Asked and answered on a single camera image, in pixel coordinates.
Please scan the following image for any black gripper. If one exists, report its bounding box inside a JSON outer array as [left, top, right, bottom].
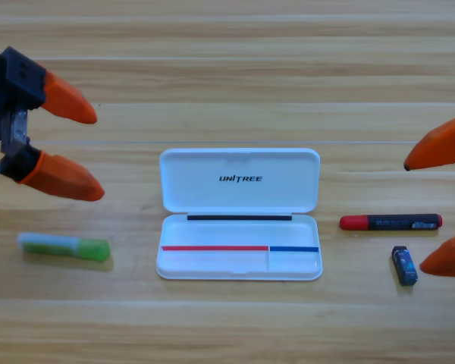
[[0, 45, 105, 202]]

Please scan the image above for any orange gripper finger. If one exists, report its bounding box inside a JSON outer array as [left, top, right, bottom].
[[419, 231, 455, 278], [403, 109, 455, 171]]

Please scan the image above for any dark blue eraser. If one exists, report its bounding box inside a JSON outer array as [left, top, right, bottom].
[[391, 245, 419, 287]]

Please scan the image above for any red and black marker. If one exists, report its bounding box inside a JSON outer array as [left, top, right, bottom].
[[339, 213, 444, 231]]

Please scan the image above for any white Unitree pencil case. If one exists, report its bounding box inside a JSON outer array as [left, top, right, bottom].
[[155, 147, 323, 281]]

